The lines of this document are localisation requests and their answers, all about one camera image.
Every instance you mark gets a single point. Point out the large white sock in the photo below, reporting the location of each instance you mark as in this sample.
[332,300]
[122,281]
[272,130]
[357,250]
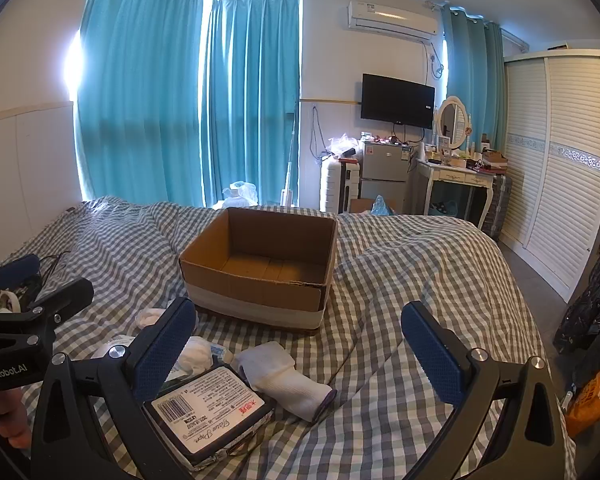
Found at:
[280,375]

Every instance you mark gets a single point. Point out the wide teal curtain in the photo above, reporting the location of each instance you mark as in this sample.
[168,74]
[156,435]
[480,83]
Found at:
[135,85]

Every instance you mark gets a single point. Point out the person's left hand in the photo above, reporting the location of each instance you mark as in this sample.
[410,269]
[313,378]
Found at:
[11,412]

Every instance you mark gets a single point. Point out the crumpled plastic bags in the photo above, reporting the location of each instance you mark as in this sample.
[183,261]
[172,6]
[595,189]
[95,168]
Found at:
[342,145]

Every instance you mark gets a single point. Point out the white dressing table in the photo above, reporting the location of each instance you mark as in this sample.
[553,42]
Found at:
[455,175]

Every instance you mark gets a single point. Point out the oval white mirror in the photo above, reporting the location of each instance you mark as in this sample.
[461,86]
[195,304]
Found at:
[452,121]

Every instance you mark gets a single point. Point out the clear plastic bag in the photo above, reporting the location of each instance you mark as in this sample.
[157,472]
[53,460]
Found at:
[240,194]

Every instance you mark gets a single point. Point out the white suitcase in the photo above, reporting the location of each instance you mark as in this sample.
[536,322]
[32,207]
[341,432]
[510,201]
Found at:
[337,185]

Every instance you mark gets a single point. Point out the white mop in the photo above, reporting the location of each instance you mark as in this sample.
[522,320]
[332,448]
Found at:
[291,160]

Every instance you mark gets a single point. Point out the clear blue plastic packet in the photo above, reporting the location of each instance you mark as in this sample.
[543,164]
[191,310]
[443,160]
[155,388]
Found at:
[225,352]

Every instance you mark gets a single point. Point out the brown cardboard box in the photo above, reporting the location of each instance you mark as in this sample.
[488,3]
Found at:
[260,300]

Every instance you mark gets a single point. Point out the grey checked blanket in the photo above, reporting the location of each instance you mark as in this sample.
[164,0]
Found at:
[405,270]

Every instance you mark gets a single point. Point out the small floor cardboard box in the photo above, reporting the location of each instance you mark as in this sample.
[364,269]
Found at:
[360,206]

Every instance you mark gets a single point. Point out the white tape roll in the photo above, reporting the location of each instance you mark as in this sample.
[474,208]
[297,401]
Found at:
[7,301]

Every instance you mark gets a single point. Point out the tissue pack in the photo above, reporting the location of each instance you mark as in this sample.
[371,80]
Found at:
[205,402]

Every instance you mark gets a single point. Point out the short teal curtain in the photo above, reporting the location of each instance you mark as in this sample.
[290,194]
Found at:
[472,80]

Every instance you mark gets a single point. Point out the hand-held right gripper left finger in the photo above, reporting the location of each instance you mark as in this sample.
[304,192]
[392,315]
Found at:
[165,350]

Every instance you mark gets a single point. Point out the small grey fridge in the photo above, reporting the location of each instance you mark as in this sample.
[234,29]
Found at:
[384,175]

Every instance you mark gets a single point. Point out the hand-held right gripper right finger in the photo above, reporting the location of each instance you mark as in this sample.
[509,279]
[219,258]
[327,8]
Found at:
[435,355]

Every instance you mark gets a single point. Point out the narrow teal curtain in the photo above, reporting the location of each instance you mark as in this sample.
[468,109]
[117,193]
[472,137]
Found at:
[252,100]

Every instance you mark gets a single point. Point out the dark floral cloth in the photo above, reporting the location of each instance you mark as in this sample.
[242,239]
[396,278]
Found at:
[590,300]

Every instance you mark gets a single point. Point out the black wall television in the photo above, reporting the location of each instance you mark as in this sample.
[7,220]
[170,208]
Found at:
[397,101]

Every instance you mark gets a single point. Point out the orange plastic bag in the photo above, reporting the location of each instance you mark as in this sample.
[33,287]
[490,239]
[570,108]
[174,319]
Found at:
[590,400]

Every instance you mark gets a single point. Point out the small white sock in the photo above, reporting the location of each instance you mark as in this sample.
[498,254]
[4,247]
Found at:
[150,317]

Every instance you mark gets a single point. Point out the white slatted wardrobe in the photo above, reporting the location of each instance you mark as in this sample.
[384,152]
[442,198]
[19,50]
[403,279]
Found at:
[560,160]

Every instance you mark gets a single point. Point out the silver suitcase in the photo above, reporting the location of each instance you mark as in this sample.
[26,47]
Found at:
[497,205]

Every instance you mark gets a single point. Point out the blue plastic bag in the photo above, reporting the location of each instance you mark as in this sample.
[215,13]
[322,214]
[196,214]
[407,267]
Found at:
[382,206]

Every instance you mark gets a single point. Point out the white air conditioner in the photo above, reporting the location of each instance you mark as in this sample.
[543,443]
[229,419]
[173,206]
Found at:
[392,20]

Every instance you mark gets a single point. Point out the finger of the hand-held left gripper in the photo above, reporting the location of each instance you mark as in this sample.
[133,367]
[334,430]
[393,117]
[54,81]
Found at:
[65,294]
[15,266]

